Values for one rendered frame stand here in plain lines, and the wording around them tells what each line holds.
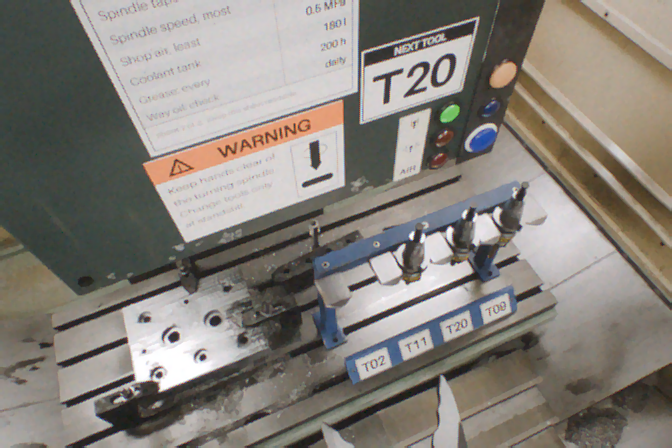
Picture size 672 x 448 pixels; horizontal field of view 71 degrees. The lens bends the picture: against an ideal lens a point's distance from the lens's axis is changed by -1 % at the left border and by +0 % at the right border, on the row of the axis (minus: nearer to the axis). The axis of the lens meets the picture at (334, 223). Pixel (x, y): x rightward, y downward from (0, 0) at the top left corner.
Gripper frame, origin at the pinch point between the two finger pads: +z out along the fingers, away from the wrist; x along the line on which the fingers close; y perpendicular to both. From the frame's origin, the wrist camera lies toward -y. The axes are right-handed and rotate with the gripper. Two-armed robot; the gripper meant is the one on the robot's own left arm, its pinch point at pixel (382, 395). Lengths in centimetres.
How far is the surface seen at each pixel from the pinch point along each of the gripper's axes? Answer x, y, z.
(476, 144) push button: 15.5, -21.0, 14.8
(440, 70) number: 9.9, -31.4, 15.2
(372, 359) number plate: 9, 50, 19
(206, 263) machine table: -23, 55, 60
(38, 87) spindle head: -17.2, -39.3, 13.9
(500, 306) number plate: 43, 51, 20
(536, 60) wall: 84, 32, 78
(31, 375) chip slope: -80, 76, 56
